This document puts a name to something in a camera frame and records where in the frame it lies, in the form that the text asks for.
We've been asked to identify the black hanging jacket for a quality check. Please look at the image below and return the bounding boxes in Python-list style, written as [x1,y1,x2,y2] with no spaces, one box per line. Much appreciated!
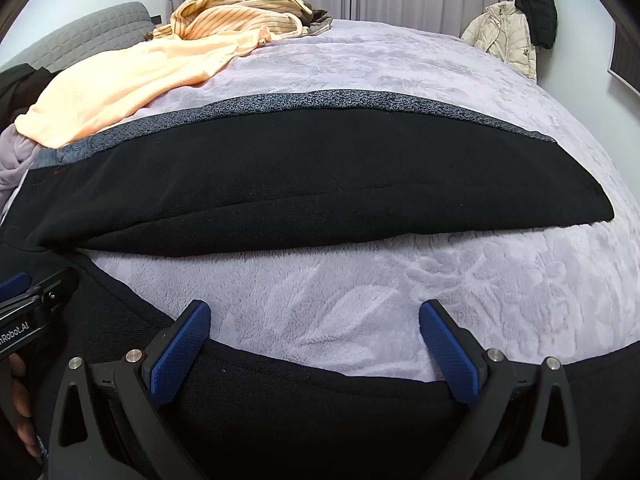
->
[513,0,558,50]

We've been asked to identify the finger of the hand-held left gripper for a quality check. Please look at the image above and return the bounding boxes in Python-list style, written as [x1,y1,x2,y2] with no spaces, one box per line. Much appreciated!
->
[0,266,80,308]

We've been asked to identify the peach towel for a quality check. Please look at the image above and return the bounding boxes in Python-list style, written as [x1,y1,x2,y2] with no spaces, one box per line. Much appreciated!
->
[14,29,272,147]

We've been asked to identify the yellow striped shirt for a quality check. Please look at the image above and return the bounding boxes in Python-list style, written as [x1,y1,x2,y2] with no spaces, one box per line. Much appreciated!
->
[152,0,314,41]

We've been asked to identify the cream puffer jacket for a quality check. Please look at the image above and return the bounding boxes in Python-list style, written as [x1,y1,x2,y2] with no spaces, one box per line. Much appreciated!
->
[460,1,538,82]

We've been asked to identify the framed wall panel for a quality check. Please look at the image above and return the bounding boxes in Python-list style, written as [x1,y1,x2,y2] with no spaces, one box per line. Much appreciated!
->
[607,10,640,95]

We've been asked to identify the black pants with grey lining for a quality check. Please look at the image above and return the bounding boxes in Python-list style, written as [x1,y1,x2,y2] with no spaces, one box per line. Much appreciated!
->
[0,89,640,480]

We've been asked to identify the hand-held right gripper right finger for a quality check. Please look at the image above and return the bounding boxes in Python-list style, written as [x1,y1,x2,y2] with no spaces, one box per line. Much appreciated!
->
[419,300,584,480]

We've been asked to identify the grey quilted headboard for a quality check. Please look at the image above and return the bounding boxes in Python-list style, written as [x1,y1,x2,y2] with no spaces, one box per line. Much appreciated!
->
[0,2,156,73]

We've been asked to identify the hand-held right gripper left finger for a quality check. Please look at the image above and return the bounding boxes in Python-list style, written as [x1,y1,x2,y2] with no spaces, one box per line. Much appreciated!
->
[47,300,211,480]

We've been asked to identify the olive grey cloth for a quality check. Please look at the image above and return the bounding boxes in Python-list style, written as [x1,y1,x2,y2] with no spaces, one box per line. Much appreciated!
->
[299,8,334,37]

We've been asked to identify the person's left hand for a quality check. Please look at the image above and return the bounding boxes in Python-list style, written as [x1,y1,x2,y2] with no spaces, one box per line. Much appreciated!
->
[9,352,44,458]

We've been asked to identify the dark cloth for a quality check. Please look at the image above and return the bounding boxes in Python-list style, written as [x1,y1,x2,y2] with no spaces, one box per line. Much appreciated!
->
[0,63,60,128]

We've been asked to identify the lavender plush bed blanket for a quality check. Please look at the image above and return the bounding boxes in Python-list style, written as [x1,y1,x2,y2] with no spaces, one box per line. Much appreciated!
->
[0,18,640,383]

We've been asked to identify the lavender fleece garment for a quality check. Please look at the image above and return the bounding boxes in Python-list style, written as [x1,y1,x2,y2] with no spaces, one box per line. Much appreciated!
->
[0,124,42,206]

